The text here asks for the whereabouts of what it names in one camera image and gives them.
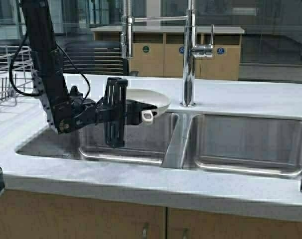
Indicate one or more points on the chrome kitchen faucet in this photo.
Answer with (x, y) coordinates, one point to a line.
(192, 49)

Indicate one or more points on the left cabinet door handle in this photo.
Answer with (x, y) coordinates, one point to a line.
(145, 231)

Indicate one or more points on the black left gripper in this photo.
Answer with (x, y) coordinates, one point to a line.
(113, 110)

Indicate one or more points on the right cabinet door handle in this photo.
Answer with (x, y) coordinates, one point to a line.
(185, 233)

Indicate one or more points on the wooden under-sink cabinet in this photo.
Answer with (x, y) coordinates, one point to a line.
(29, 215)

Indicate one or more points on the wooden recycling bin cabinet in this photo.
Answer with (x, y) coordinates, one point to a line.
(158, 52)

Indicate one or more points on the black slatted chair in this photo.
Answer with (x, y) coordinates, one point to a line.
(98, 57)

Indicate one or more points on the cabinet door handle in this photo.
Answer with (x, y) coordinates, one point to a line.
(185, 233)
(145, 231)

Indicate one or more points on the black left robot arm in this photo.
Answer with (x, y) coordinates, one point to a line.
(68, 110)

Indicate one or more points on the stainless steel double sink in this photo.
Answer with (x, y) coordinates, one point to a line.
(253, 145)

